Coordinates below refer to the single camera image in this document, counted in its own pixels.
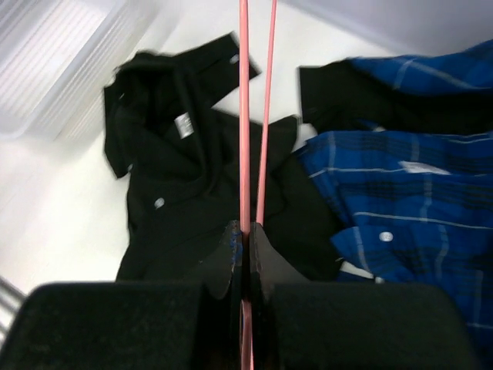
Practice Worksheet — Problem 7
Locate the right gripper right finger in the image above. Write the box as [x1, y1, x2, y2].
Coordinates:
[249, 224, 481, 369]

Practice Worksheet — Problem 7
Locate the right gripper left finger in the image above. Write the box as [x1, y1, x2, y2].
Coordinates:
[3, 221, 243, 369]

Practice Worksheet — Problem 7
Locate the blue plaid shirt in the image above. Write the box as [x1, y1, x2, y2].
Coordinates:
[297, 41, 492, 368]

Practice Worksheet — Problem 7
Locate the black shirt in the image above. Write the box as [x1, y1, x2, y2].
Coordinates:
[298, 60, 492, 135]
[104, 34, 341, 281]

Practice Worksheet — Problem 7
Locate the pink wire hanger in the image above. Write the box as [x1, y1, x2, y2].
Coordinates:
[239, 0, 277, 369]

